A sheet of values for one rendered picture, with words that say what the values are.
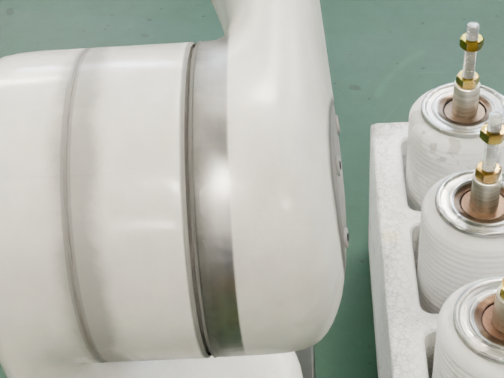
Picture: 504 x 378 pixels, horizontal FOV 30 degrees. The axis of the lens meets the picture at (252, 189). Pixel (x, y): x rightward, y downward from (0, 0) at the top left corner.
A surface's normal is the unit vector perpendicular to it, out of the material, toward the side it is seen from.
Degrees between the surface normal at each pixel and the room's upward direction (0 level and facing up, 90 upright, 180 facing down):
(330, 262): 76
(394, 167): 0
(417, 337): 0
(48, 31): 0
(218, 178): 37
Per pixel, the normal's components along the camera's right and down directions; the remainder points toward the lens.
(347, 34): -0.07, -0.73
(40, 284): -0.01, 0.47
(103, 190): -0.05, -0.08
